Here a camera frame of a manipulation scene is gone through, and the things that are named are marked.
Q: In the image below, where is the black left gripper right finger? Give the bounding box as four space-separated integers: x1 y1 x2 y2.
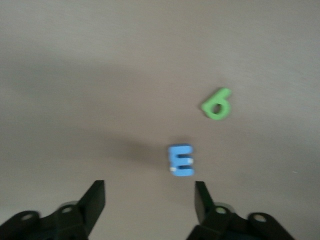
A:
186 180 296 240

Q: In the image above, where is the blue letter m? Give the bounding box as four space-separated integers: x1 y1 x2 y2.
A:
167 143 195 178

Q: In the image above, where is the green letter q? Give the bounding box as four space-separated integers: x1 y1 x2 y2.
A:
200 87 232 121

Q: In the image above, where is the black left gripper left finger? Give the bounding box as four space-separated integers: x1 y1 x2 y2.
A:
0 179 106 240

